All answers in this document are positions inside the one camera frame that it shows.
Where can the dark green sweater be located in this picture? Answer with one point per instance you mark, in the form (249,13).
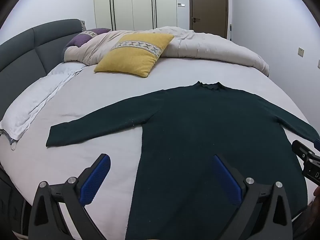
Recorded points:
(187,130)

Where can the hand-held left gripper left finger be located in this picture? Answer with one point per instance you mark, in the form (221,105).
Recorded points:
(96,180)

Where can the beige duvet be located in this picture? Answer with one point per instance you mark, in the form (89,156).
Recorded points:
(212,47)

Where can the grey upholstered headboard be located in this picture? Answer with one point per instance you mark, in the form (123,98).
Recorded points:
(22,52)

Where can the white folded blanket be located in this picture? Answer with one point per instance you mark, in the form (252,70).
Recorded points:
(32,105)

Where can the bed with white sheet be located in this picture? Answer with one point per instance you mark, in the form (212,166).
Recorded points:
(112,92)

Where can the brown door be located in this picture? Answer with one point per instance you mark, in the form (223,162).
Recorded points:
(210,5)

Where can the purple patterned pillow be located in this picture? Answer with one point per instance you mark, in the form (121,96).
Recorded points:
(80,40)

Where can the white wardrobe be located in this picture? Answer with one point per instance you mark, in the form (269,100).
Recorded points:
(135,5)

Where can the yellow patterned pillow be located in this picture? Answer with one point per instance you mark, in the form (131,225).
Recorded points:
(132,55)

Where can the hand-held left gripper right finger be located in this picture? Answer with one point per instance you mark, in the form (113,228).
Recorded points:
(226,177)

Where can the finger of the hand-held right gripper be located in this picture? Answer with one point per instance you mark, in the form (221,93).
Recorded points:
(317,144)
(302,150)

